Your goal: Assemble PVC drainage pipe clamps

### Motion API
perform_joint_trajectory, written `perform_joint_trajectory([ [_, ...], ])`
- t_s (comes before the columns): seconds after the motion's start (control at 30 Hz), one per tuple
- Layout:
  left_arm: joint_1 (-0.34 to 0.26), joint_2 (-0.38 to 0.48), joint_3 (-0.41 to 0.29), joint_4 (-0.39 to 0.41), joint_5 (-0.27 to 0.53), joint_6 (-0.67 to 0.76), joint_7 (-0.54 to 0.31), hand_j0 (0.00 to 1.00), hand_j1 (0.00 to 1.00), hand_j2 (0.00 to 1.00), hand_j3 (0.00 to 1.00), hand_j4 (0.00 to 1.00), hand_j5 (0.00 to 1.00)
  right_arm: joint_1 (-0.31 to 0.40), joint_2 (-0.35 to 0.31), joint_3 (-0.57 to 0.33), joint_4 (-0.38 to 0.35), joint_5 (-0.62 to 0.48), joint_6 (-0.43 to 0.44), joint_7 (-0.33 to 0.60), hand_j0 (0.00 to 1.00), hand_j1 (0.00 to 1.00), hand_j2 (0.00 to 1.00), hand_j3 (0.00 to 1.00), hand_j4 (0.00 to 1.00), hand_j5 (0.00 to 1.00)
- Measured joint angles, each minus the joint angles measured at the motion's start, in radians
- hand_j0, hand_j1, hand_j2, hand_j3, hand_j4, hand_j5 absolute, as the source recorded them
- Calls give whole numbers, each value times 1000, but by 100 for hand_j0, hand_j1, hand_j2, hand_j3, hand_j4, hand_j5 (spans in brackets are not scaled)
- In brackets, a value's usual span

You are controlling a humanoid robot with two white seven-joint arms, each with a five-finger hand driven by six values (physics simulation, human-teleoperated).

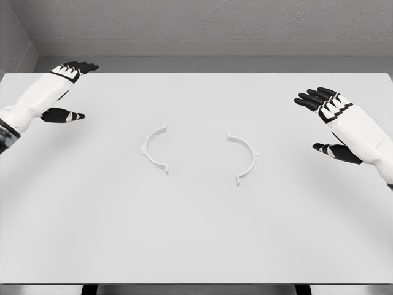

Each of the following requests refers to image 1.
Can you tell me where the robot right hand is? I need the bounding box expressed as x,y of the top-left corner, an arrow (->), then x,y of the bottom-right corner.
294,87 -> 393,165

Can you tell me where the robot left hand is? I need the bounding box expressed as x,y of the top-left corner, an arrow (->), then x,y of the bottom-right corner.
18,61 -> 100,123

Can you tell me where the white pipe clamp half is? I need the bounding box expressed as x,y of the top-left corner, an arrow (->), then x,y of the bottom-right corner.
141,122 -> 169,175
226,130 -> 259,187

